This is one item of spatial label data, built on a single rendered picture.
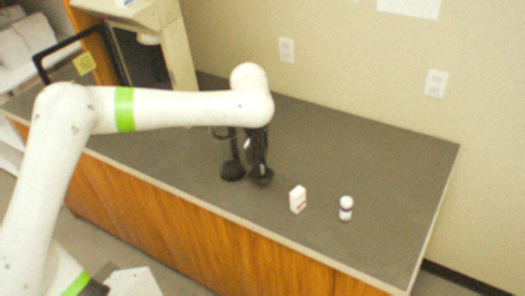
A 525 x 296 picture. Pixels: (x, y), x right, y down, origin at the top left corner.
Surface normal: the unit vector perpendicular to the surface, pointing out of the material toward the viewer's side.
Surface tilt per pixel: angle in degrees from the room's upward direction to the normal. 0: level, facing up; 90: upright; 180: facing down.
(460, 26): 90
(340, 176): 1
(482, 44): 90
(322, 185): 0
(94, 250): 0
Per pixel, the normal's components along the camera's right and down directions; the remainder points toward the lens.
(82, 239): -0.08, -0.73
